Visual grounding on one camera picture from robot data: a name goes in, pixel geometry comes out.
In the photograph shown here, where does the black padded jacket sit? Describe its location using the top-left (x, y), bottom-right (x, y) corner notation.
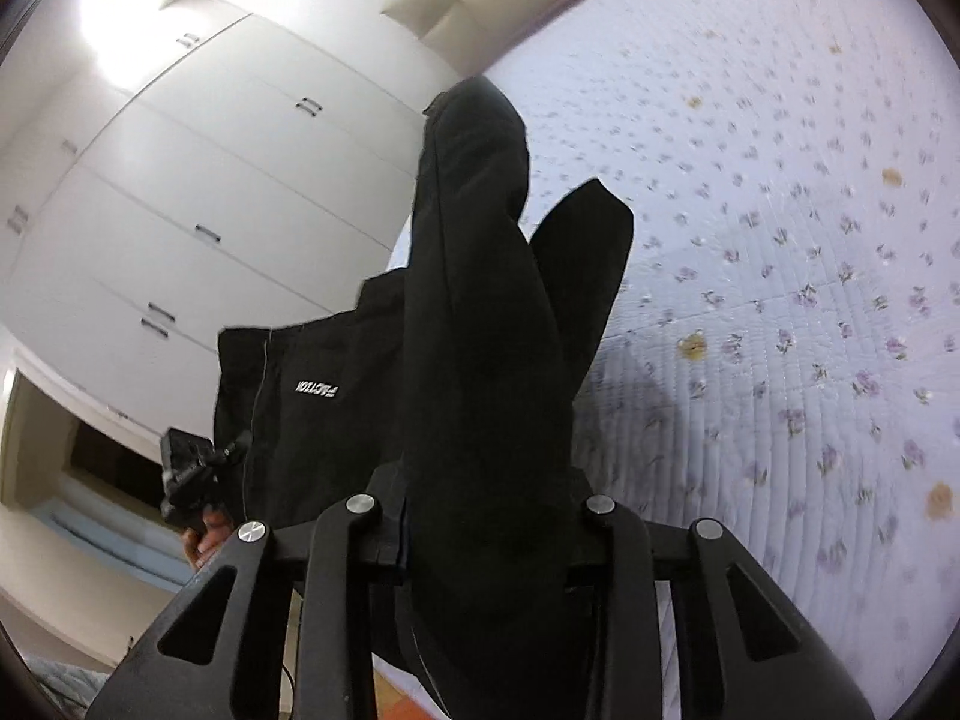
top-left (213, 76), bottom-right (635, 718)

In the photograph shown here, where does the person's left hand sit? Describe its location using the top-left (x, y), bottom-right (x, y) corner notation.
top-left (182, 507), bottom-right (235, 571)

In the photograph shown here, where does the floral quilted bed cover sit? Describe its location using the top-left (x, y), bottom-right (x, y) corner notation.
top-left (374, 0), bottom-right (960, 720)

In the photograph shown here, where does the white wardrobe with handles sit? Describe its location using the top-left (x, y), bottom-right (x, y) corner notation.
top-left (2, 0), bottom-right (420, 433)

